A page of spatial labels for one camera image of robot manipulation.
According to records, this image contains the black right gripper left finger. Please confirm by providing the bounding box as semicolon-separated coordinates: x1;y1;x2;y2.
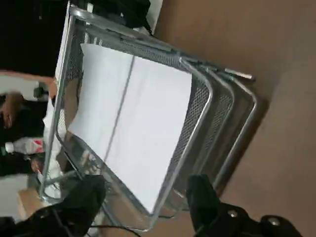
0;175;107;237

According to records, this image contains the brown cardboard box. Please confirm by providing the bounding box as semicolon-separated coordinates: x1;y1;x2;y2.
16;189;43;220

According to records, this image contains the silver mesh file organizer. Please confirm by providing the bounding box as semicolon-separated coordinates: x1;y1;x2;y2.
38;6;258;233

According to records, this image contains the white A4 paper sheet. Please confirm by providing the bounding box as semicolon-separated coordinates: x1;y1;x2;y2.
67;43;193;215

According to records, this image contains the bottle with white cap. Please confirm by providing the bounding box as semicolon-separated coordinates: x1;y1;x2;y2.
0;142;15;156

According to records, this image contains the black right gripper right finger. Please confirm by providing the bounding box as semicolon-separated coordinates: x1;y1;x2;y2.
186;174;301;237

